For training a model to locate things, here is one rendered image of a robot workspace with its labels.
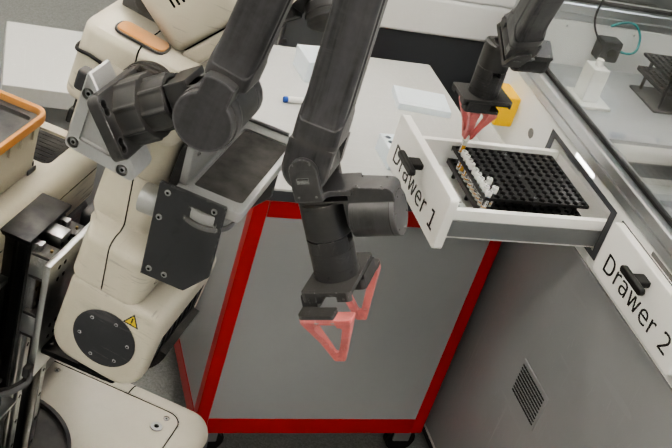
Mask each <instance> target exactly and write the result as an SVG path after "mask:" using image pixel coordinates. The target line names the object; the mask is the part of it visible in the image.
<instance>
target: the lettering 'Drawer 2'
mask: <svg viewBox="0 0 672 448"><path fill-rule="evenodd" d="M610 257H611V258H612V260H613V262H614V267H613V270H612V272H611V273H607V272H606V270H605V267H606V265H607V263H608V261H609V259H610ZM615 267H616V263H615V260H614V258H613V256H612V255H611V254H609V257H608V259H607V261H606V263H605V265H604V267H603V271H604V272H605V274H606V275H608V276H611V275H612V274H613V273H614V271H615ZM623 282H624V283H625V284H626V289H625V287H624V286H623V285H620V286H619V288H618V292H619V294H620V295H621V296H622V295H623V296H622V298H624V296H625V294H626V292H627V290H628V284H627V282H626V281H625V280H623ZM621 287H622V288H623V289H624V291H625V292H624V293H623V294H621V292H620V288H621ZM632 292H633V291H632V290H631V292H630V296H629V299H628V302H627V305H628V306H629V305H630V304H631V303H632V302H633V301H634V304H633V307H632V310H631V311H632V312H634V311H635V310H636V309H637V308H638V307H639V305H640V304H641V302H639V303H638V304H637V305H636V307H635V308H634V306H635V303H636V299H637V297H636V296H635V297H634V298H633V299H632V300H631V301H630V299H631V296H632ZM643 311H645V312H646V315H647V316H646V318H645V317H644V315H643V314H642V312H643ZM640 315H641V316H642V317H643V318H644V320H645V321H646V322H647V320H648V312H647V310H646V309H641V310H640V312H639V314H638V321H639V323H640V324H641V325H642V326H643V327H644V324H642V322H641V321H640ZM652 324H654V325H655V327H656V326H657V324H656V323H655V322H653V319H652V320H651V322H650V324H649V326H648V328H647V329H646V332H648V330H649V328H650V327H651V325H652ZM664 334H666V335H667V336H668V338H669V341H668V343H667V344H660V345H657V346H656V347H657V348H658V350H659V351H660V353H661V354H662V355H663V356H664V353H663V352H662V350H661V349H660V347H666V346H669V345H670V343H671V338H670V335H669V334H668V333H667V332H666V331H665V332H664Z"/></svg>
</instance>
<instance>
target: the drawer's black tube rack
mask: <svg viewBox="0 0 672 448"><path fill-rule="evenodd" d="M465 150H467V151H468V154H470V155H471V157H470V158H472V159H473V162H474V163H475V164H476V165H475V167H477V168H478V169H479V172H481V173H482V176H483V177H484V178H485V181H486V179H487V177H492V178H493V182H492V184H491V186H490V189H492V186H493V185H496V186H498V187H499V190H498V192H497V194H492V197H493V198H494V200H493V203H492V205H491V207H488V206H489V203H490V201H489V202H488V205H487V207H486V209H491V210H503V211H516V212H528V213H541V214H553V215H566V216H578V217H582V216H581V215H580V213H579V212H578V211H577V208H579V209H589V205H588V204H587V203H586V201H585V200H584V199H583V197H582V196H581V194H580V193H579V192H578V190H577V189H576V188H575V186H574V185H573V184H572V182H571V181H570V180H569V178H568V177H567V175H566V174H565V173H564V171H563V170H562V169H561V167H560V166H559V165H558V163H557V162H556V160H555V159H554V158H553V156H551V155H542V154H532V153H522V152H512V151H502V150H492V149H482V148H472V147H466V148H465ZM501 157H502V158H501ZM458 161H459V159H453V158H448V159H447V162H446V163H447V164H448V166H449V168H450V170H451V171H452V173H453V174H452V176H451V178H452V179H455V178H456V180H457V181H458V183H459V185H460V186H461V188H462V190H463V191H464V193H465V197H464V200H466V201H468V200H469V201H470V203H471V205H472V207H473V208H478V209H480V206H479V205H477V203H478V202H477V201H475V200H474V199H475V197H473V196H472V193H471V192H470V191H469V189H470V188H468V187H467V183H465V182H464V181H463V179H464V178H461V175H462V174H459V173H458V171H459V170H457V169H456V166H457V163H458ZM514 162H515V163H514ZM573 192H574V193H573Z"/></svg>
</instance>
